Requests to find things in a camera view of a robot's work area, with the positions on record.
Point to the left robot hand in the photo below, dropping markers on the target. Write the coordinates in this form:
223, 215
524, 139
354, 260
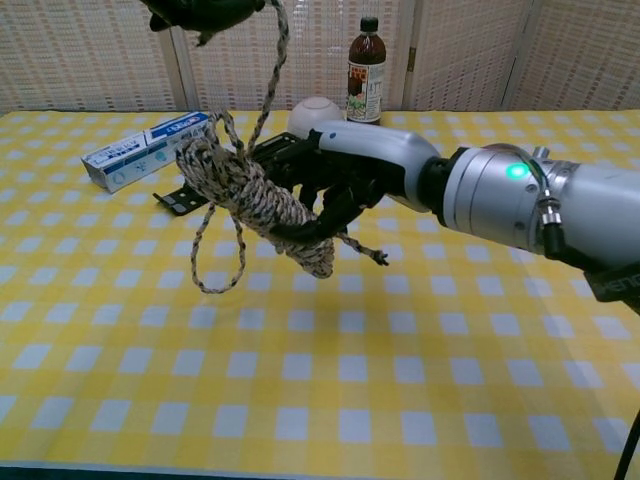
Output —
200, 12

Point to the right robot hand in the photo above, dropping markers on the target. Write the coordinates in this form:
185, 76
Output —
370, 150

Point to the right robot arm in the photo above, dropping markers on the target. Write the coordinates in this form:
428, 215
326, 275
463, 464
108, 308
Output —
575, 200

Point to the white upturned bowl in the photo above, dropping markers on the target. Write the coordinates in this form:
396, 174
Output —
312, 112

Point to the dark vinegar bottle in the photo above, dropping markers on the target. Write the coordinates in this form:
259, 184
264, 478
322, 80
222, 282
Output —
367, 60

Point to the woven bamboo folding screen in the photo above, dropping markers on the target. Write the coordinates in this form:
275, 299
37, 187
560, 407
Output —
100, 50

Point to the blue white toothpaste box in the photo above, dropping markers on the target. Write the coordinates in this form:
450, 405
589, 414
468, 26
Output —
140, 155

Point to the yellow checkered tablecloth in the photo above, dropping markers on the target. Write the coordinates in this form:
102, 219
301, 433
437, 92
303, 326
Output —
350, 350

